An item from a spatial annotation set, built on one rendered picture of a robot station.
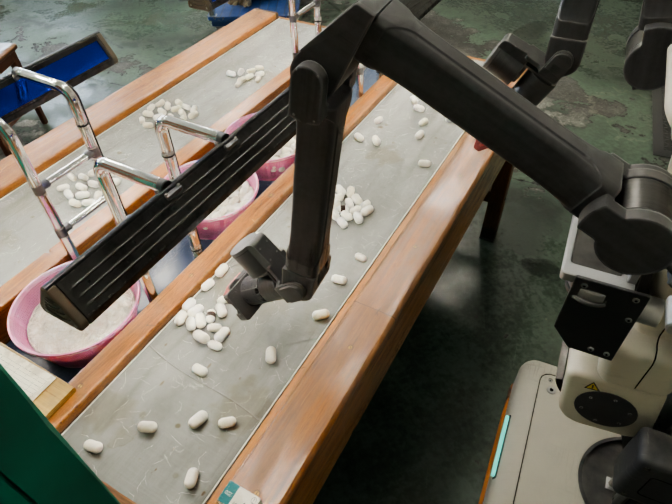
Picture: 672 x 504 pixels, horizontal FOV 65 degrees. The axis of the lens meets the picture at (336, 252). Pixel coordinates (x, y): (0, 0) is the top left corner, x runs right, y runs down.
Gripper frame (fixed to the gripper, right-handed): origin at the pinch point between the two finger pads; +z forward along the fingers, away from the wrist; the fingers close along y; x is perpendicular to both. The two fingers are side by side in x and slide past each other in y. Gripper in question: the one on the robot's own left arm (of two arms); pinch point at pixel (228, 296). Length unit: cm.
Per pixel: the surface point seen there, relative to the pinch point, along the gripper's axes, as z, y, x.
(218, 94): 52, -75, -33
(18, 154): 17.1, 4.5, -44.7
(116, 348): 14.3, 18.1, -5.5
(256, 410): -8.1, 15.2, 15.9
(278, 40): 55, -119, -36
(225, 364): 0.4, 10.0, 9.0
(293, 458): -18.5, 20.4, 21.2
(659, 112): -16, -272, 114
